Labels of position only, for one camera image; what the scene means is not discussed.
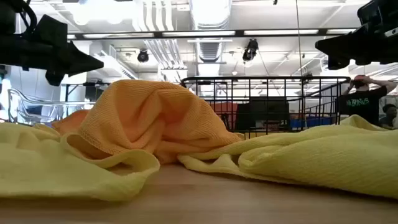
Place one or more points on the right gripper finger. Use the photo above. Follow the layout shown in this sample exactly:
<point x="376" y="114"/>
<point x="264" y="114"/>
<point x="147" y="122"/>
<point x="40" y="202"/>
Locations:
<point x="337" y="63"/>
<point x="339" y="45"/>

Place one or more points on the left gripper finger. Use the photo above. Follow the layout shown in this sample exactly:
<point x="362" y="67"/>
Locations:
<point x="82" y="60"/>
<point x="55" y="78"/>

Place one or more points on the orange microfiber towel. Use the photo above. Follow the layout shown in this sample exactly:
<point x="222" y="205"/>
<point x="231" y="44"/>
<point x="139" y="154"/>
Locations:
<point x="140" y="118"/>

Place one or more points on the yellow microfiber towel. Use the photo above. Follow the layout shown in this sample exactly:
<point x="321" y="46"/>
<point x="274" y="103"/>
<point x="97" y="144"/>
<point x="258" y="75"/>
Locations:
<point x="46" y="168"/>
<point x="311" y="155"/>

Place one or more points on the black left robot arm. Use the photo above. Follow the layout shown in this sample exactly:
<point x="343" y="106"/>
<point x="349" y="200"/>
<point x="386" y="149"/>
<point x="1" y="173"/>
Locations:
<point x="7" y="15"/>

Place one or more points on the clear plastic basket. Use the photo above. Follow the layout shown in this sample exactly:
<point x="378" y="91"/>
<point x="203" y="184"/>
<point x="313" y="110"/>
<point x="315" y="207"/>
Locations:
<point x="31" y="112"/>

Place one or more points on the person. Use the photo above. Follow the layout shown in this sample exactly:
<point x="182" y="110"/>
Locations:
<point x="363" y="104"/>
<point x="390" y="112"/>

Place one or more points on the black ceiling spotlight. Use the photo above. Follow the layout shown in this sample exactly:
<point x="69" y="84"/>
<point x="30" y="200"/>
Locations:
<point x="143" y="56"/>
<point x="250" y="49"/>

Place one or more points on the blue bin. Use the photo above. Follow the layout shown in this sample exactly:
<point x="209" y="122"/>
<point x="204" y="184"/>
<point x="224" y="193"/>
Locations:
<point x="311" y="122"/>

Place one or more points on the black overhead light bar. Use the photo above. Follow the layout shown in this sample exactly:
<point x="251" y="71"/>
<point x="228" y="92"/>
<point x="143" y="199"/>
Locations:
<point x="155" y="35"/>

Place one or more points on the black monitor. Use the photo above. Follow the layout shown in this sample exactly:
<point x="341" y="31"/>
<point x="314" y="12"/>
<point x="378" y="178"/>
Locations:
<point x="261" y="115"/>

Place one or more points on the red-orange box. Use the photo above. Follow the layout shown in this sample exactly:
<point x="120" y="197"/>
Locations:
<point x="222" y="112"/>

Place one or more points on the silver ventilation duct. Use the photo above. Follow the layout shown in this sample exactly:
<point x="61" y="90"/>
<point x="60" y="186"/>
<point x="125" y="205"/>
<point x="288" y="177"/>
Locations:
<point x="211" y="12"/>

